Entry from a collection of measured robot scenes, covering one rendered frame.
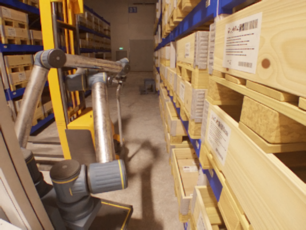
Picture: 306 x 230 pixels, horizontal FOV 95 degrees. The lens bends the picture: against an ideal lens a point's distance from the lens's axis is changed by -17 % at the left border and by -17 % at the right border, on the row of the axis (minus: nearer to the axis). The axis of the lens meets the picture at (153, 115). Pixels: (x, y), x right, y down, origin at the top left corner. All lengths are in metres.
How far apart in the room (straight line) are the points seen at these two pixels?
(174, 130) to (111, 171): 1.22
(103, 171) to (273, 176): 0.91
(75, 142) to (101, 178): 1.37
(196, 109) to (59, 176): 0.91
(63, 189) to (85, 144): 1.30
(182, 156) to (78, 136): 1.38
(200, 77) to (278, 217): 0.82
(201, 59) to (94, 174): 0.93
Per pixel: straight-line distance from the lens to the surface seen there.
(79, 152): 2.46
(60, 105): 2.33
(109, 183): 1.10
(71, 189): 1.13
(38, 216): 1.14
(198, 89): 1.05
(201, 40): 1.04
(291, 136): 0.45
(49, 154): 2.88
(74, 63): 1.47
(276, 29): 0.43
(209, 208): 1.28
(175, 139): 2.17
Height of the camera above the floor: 1.72
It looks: 20 degrees down
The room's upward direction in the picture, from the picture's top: straight up
